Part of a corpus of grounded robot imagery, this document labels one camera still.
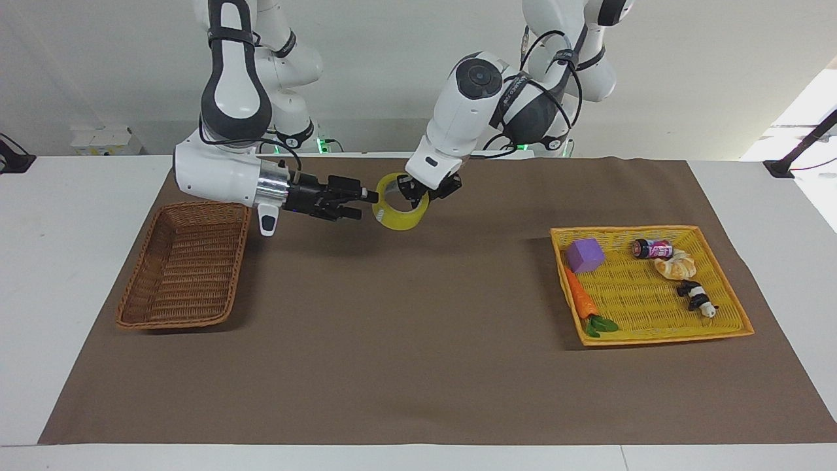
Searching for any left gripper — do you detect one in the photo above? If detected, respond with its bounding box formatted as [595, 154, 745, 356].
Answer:
[397, 171, 464, 212]

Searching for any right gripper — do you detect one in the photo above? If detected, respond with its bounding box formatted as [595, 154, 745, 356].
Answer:
[286, 171, 379, 222]

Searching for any yellow tape roll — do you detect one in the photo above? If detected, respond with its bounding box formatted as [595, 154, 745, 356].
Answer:
[371, 172, 431, 232]

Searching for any brown wicker basket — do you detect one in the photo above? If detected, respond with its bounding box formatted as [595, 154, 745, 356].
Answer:
[116, 201, 253, 330]

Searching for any yellow woven basket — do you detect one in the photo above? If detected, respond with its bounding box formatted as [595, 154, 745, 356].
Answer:
[549, 225, 755, 347]

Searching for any purple block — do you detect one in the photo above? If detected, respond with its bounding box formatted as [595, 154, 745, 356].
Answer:
[566, 238, 606, 274]

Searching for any orange toy carrot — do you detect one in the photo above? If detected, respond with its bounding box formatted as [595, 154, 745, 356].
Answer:
[563, 264, 619, 339]

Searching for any small dark can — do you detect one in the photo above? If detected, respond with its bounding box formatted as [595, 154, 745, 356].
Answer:
[632, 239, 674, 260]

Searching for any white box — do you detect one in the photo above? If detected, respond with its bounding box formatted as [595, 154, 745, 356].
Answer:
[70, 125, 144, 156]

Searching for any toy croissant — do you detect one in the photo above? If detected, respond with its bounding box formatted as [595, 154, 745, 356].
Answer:
[654, 252, 698, 281]

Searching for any toy panda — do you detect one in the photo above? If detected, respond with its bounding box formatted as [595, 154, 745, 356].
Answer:
[676, 280, 720, 319]

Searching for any black stand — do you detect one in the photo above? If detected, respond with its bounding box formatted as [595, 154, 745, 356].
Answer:
[763, 108, 837, 179]
[0, 133, 37, 175]

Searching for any black cable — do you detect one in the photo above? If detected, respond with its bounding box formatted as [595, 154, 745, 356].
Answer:
[487, 29, 585, 153]
[198, 116, 303, 173]

